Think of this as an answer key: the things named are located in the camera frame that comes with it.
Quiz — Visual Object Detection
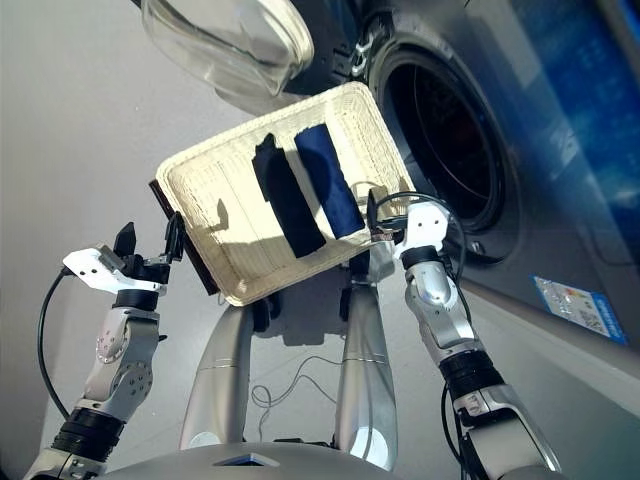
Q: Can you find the round washing machine door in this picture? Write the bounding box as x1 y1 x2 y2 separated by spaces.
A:
132 0 361 119

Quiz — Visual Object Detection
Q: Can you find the blue energy label sticker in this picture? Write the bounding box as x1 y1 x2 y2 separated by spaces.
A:
532 274 629 346

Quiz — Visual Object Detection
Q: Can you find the thin floor wire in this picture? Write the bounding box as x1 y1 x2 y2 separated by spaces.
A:
249 354 346 441

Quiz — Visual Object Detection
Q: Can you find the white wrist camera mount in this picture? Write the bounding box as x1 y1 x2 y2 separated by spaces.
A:
62 244 169 296
392 202 449 261

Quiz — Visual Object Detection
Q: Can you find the silver robot leg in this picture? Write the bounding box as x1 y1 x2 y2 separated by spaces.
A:
332 279 399 471
179 304 256 451

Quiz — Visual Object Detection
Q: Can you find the pale woven basket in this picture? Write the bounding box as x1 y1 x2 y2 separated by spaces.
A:
155 82 419 307

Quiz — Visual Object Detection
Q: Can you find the grey washing machine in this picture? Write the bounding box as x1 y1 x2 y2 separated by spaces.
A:
279 0 640 371

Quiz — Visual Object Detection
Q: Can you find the silver robot torso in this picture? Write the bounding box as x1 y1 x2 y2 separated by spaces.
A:
99 439 401 480

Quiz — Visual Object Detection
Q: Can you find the navy blue garment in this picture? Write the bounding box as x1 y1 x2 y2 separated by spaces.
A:
293 123 365 240

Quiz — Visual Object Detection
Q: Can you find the black garment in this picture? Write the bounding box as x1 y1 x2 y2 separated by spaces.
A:
252 132 327 260

